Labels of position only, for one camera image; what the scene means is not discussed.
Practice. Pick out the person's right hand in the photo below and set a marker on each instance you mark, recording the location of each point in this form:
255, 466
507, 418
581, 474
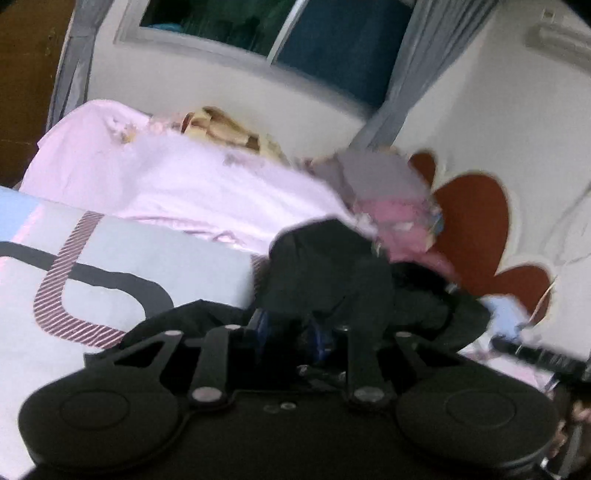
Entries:
569, 454

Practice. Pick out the grey folded cloth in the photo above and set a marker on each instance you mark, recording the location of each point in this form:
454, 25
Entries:
370, 175

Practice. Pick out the red white scalloped headboard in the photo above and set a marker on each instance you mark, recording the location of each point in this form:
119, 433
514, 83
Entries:
476, 217

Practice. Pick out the yellow brown printed pillow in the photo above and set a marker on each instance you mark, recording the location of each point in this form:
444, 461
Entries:
216, 126

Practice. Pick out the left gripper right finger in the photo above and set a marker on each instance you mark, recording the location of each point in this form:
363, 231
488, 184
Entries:
360, 364

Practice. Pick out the aluminium sliding window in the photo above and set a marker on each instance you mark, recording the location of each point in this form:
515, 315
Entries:
342, 51

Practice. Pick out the grey left curtain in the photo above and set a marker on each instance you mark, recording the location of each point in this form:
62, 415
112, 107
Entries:
73, 74

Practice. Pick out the light pink blanket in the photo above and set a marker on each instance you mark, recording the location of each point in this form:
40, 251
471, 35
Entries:
108, 158

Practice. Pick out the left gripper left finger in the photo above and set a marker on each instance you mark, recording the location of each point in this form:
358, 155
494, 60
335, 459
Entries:
224, 353

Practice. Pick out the grey curtain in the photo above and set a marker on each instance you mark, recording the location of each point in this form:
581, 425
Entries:
73, 74
438, 33

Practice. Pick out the grey right curtain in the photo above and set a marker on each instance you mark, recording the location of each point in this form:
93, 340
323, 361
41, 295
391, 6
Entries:
438, 33

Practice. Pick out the patterned white grey bedspread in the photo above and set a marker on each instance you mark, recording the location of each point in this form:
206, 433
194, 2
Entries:
74, 282

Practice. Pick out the pink folded cloth stack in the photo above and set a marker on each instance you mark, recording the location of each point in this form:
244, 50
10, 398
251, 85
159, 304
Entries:
403, 232

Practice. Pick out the black button shirt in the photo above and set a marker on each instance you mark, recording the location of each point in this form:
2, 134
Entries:
326, 293

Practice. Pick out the brown wooden door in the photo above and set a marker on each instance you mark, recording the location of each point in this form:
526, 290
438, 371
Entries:
32, 36

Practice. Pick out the colourful patterned cloth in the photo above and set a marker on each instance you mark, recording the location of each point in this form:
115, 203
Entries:
436, 220

